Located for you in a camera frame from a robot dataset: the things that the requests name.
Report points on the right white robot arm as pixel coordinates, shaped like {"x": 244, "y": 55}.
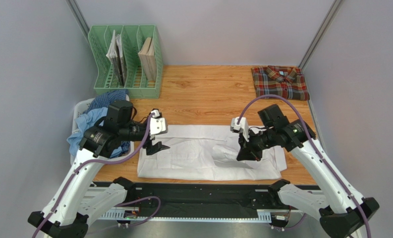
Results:
{"x": 341, "y": 209}

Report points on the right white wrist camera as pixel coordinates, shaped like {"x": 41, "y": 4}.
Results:
{"x": 240, "y": 125}

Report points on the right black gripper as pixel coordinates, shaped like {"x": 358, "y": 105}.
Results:
{"x": 246, "y": 145}

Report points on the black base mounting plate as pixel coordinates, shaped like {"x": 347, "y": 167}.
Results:
{"x": 191, "y": 200}

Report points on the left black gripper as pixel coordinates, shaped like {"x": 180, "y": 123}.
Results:
{"x": 151, "y": 149}

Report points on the green plastic file organizer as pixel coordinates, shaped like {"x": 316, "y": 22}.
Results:
{"x": 133, "y": 38}

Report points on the white laundry basket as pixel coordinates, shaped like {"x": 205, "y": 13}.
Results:
{"x": 79, "y": 109}

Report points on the magazines in organizer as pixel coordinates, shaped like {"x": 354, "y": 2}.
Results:
{"x": 116, "y": 56}

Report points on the beige books in organizer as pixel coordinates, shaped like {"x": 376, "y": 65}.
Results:
{"x": 148, "y": 60}

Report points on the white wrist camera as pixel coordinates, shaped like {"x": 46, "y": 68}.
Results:
{"x": 157, "y": 123}
{"x": 240, "y": 125}

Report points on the light blue crumpled shirt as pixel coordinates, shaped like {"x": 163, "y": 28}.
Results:
{"x": 84, "y": 122}

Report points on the aluminium frame rail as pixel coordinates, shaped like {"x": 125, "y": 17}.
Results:
{"x": 129, "y": 214}

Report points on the folded red plaid shirt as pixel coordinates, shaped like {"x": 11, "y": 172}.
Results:
{"x": 285, "y": 81}

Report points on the white long sleeve shirt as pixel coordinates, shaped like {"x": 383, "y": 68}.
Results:
{"x": 207, "y": 152}

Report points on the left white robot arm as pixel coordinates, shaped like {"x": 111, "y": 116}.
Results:
{"x": 67, "y": 215}

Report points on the dark blue checked shirt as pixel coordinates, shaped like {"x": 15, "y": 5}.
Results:
{"x": 105, "y": 99}

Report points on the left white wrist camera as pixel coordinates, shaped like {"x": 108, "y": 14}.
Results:
{"x": 157, "y": 123}

